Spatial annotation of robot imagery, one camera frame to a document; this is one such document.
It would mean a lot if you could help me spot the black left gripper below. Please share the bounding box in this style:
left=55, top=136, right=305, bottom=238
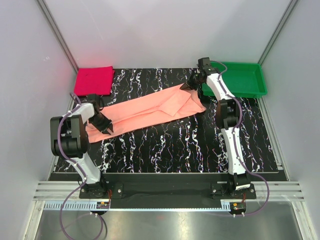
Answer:
left=89, top=113, right=113, bottom=135

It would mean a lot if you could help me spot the peach t shirt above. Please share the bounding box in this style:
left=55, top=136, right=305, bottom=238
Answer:
left=86, top=84, right=206, bottom=144

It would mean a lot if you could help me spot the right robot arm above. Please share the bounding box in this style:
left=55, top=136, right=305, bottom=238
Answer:
left=180, top=57, right=251, bottom=199

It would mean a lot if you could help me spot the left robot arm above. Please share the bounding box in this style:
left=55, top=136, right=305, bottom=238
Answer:
left=50, top=93, right=113, bottom=199

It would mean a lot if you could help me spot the folded magenta t shirt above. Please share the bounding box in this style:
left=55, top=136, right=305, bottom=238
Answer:
left=73, top=66, right=115, bottom=97

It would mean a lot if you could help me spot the green plastic tray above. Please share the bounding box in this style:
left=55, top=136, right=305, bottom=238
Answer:
left=211, top=61, right=268, bottom=99

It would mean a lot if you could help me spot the left controller board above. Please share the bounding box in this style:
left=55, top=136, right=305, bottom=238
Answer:
left=96, top=201, right=110, bottom=210

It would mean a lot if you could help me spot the controller board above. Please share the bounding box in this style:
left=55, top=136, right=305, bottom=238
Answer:
left=96, top=201, right=110, bottom=210
left=230, top=202, right=247, bottom=217

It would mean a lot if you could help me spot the right controller board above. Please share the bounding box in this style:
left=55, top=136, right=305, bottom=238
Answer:
left=230, top=202, right=247, bottom=217

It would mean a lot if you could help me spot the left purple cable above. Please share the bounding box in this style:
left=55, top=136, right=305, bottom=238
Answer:
left=57, top=92, right=108, bottom=240

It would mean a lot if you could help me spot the purple cable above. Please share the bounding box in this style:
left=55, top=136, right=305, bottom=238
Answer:
left=209, top=60, right=271, bottom=216
left=57, top=92, right=108, bottom=240

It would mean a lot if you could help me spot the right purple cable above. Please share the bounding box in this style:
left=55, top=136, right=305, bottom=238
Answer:
left=209, top=60, right=271, bottom=216

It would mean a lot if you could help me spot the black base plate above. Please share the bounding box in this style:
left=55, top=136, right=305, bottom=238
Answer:
left=79, top=172, right=257, bottom=210

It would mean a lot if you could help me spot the white slotted cable duct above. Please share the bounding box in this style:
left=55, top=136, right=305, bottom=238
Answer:
left=44, top=200, right=231, bottom=212

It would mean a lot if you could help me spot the right aluminium corner post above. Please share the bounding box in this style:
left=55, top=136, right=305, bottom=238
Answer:
left=257, top=0, right=299, bottom=66

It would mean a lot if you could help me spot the aluminium corner post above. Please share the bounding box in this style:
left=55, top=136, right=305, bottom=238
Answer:
left=36, top=0, right=79, bottom=73
left=257, top=0, right=299, bottom=66

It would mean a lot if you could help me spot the aluminium front rail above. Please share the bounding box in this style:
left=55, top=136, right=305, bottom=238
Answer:
left=33, top=181, right=304, bottom=202

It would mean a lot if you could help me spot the left aluminium corner post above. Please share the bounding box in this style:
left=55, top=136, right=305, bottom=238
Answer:
left=36, top=0, right=79, bottom=73

